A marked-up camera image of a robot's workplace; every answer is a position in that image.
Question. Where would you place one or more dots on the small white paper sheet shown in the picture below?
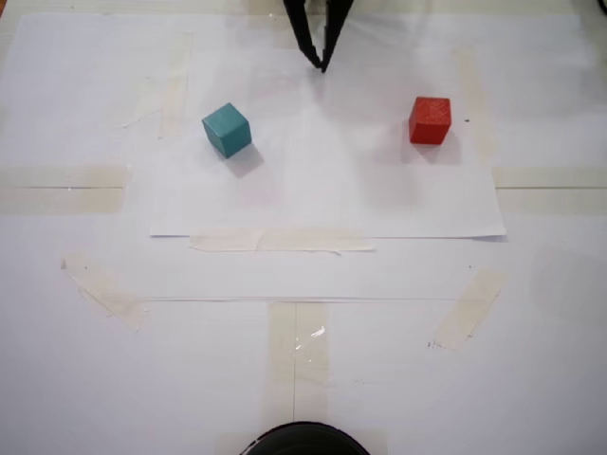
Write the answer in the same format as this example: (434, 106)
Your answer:
(332, 199)

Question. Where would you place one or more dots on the red wooden cube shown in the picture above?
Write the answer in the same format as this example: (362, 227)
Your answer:
(429, 121)

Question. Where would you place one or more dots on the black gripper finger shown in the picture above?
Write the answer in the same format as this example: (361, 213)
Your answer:
(337, 19)
(299, 23)

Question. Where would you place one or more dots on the teal blue wooden cube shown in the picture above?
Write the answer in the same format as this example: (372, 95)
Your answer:
(226, 130)

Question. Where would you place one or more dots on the black round camera base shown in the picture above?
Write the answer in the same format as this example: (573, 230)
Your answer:
(306, 441)

